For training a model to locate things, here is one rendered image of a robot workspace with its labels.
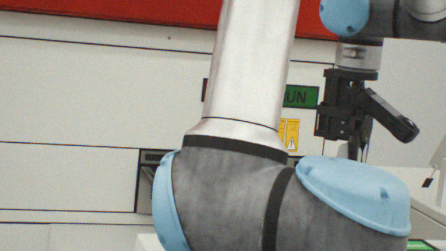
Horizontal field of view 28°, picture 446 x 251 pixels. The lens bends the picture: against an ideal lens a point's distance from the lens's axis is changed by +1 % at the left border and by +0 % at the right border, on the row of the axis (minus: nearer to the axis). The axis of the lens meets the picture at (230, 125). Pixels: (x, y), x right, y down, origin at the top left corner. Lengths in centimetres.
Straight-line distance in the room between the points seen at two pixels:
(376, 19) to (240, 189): 51
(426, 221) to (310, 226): 75
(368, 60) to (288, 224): 62
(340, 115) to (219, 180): 58
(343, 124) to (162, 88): 43
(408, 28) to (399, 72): 226
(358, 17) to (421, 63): 232
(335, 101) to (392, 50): 210
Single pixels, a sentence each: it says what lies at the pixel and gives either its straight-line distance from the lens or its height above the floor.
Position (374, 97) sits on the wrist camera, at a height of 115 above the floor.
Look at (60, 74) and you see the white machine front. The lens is 172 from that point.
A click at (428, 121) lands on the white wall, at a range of 369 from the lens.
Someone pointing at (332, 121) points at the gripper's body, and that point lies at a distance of 148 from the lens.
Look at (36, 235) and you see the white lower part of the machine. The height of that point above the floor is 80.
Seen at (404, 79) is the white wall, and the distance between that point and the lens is 361.
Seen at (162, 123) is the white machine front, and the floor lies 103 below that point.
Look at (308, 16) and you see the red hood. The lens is 177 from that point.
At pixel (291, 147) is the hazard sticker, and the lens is 185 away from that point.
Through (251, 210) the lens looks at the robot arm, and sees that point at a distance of 89.
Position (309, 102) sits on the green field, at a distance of 184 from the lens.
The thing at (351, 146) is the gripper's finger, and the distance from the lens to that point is 146.
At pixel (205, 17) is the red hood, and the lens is 171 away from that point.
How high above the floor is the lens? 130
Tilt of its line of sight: 9 degrees down
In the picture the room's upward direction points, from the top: 6 degrees clockwise
